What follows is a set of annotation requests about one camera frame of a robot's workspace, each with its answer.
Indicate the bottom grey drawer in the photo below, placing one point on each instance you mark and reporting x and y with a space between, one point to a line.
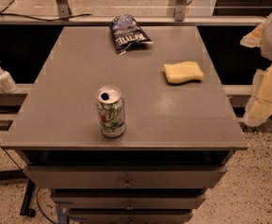
131 217

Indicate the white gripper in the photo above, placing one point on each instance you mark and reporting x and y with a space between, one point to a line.
259 110

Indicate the middle grey drawer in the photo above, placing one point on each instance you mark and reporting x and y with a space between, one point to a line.
129 200

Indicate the top grey drawer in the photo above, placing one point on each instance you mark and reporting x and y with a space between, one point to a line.
125 177

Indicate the white 7up can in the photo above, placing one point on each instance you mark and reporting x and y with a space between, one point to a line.
111 111

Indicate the yellow sponge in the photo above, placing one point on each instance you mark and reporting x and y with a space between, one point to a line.
177 73

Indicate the metal railing frame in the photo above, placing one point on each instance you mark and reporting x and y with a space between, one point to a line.
192 12

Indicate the white pump dispenser bottle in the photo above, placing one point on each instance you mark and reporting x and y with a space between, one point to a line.
7 82

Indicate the blue Kettle chip bag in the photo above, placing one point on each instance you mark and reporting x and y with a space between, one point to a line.
126 32

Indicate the grey drawer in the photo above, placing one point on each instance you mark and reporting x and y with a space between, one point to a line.
125 177
131 217
129 200

